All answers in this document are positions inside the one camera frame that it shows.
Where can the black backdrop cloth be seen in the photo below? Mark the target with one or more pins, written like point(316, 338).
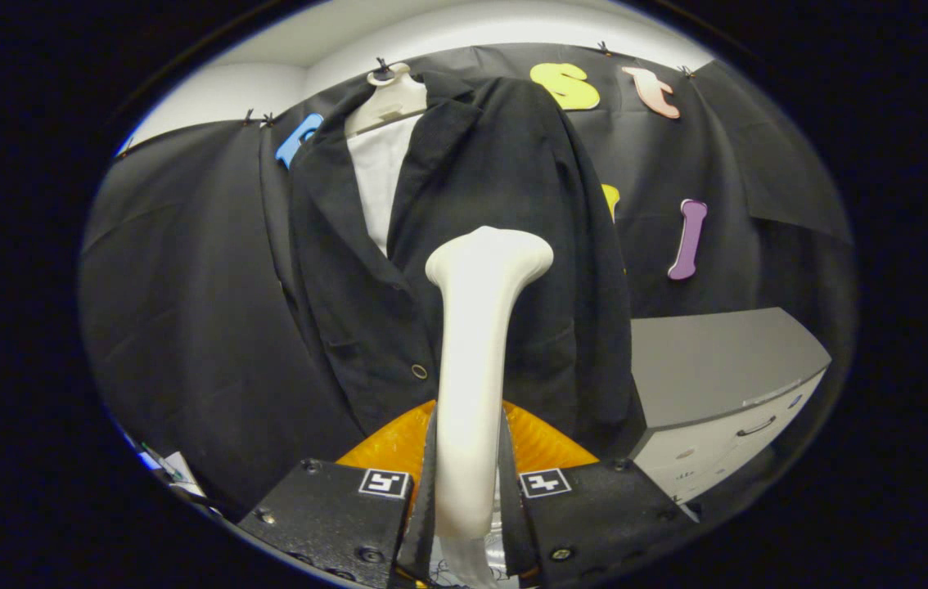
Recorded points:
point(186, 286)

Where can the white garment steamer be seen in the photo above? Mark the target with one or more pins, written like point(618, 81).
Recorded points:
point(472, 368)

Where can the black suit jacket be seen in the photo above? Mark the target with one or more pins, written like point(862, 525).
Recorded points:
point(513, 164)

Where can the white mannequin torso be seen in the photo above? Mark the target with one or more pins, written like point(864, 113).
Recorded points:
point(378, 172)

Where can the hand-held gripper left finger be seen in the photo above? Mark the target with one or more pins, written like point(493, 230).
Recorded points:
point(325, 515)

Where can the grey cabinet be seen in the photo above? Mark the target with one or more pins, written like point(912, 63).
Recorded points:
point(709, 360)

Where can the white paper sheet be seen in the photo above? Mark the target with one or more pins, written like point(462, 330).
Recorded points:
point(179, 473)

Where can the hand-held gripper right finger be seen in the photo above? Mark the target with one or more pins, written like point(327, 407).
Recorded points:
point(595, 511)

